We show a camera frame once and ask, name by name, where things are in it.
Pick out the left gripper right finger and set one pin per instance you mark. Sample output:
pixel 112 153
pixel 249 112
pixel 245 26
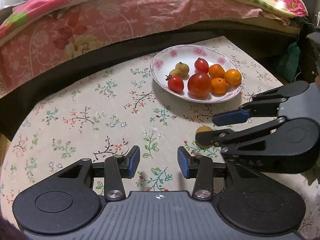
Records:
pixel 200 168

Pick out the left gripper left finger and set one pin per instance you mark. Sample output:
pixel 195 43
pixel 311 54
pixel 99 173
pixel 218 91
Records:
pixel 116 168

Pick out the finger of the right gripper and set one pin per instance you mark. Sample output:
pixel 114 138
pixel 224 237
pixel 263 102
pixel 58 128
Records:
pixel 256 140
pixel 260 108

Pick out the dark brown longan fruit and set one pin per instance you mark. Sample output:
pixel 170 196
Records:
pixel 201 129

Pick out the yellow-orange mandarin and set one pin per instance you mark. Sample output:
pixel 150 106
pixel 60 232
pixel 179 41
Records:
pixel 233 77

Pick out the small orange mandarin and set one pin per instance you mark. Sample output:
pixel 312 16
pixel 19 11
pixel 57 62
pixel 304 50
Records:
pixel 219 86

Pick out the large red tomato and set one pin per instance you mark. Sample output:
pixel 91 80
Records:
pixel 199 85

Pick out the small red tomato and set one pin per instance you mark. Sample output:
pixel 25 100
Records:
pixel 175 83

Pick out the red oval tomato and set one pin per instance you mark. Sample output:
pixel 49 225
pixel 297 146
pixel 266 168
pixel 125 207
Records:
pixel 201 65

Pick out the tan longan fruit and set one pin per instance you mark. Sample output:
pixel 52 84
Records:
pixel 182 68

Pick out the green bag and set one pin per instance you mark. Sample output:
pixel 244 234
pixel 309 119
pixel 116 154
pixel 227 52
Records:
pixel 288 64

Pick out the floral tablecloth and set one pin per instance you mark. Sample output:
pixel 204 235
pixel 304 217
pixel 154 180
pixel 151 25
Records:
pixel 107 113

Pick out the white floral rimmed plate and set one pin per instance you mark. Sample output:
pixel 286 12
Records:
pixel 166 60

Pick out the pink floral bed sheet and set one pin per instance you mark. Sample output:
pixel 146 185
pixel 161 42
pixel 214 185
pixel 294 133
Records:
pixel 70 33

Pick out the dark bed frame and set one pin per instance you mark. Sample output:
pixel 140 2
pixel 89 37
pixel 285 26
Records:
pixel 264 45

